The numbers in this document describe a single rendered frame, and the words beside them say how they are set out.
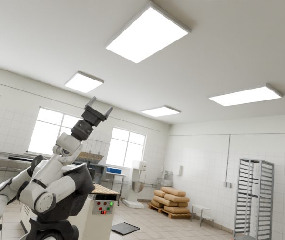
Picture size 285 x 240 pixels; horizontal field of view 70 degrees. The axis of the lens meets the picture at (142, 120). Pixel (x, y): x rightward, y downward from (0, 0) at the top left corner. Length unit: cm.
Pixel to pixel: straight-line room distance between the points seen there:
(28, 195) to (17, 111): 532
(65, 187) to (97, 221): 149
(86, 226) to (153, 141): 564
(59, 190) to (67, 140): 22
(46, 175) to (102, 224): 167
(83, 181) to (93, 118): 34
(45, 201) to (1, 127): 529
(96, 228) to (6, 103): 450
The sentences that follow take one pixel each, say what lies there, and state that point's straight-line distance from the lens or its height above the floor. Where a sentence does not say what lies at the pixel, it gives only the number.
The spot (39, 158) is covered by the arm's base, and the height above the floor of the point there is 122.
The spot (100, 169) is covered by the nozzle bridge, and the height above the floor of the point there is 111.
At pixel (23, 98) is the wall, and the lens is 626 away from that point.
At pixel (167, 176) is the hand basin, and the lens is 771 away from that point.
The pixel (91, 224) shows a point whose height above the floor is 60.
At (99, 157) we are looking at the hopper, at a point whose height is 128.
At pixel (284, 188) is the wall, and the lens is 557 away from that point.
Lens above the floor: 131
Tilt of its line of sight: 12 degrees up
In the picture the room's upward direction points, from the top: 10 degrees clockwise
